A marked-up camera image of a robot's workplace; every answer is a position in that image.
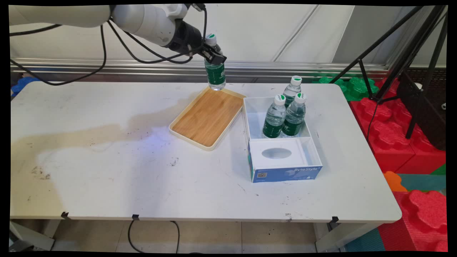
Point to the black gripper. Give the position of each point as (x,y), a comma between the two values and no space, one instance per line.
(185,37)

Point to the green foam block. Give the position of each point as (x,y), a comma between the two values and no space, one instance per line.
(351,89)

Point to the teal foam mat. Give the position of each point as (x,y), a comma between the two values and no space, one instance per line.
(425,182)

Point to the orange foam piece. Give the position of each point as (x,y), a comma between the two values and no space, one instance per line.
(394,182)

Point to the grey table leg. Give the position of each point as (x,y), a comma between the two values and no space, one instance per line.
(32,235)
(342,235)

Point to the wooden tray with cream rim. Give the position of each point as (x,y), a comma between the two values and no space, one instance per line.
(209,117)

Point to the green label water bottle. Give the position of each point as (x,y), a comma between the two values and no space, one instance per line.
(294,116)
(275,119)
(216,76)
(292,89)

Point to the blue foam piece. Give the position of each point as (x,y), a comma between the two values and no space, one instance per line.
(25,84)

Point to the white and blue cardboard box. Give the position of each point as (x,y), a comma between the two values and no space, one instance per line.
(282,157)

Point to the large red foam block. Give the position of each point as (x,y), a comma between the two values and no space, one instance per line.
(389,132)

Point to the black panel on stand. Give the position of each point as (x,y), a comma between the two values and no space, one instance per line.
(430,114)

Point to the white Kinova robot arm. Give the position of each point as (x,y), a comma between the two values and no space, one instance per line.
(139,19)

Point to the black tripod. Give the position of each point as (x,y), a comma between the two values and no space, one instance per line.
(410,46)

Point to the aluminium wall rail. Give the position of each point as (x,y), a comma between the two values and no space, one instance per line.
(271,67)

